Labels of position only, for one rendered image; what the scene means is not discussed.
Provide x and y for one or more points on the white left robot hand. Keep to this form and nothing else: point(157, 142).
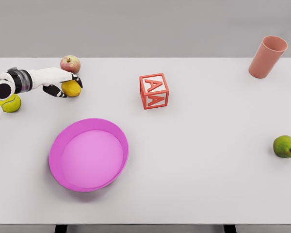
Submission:
point(55, 75)

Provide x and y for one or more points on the yellow lemon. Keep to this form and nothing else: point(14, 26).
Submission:
point(72, 89)

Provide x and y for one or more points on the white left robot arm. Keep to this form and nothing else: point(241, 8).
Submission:
point(17, 81)

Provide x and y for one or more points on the pink round plate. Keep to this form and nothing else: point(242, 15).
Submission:
point(88, 154)

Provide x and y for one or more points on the red-yellow apple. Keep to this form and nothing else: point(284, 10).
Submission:
point(70, 63)

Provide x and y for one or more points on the yellow-green tennis ball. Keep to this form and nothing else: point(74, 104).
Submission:
point(11, 104)

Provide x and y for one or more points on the red letter A block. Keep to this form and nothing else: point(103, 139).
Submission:
point(154, 91)

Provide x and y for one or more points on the salmon pink cup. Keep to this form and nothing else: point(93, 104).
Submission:
point(267, 57)

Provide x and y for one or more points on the green pear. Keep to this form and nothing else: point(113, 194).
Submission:
point(285, 146)

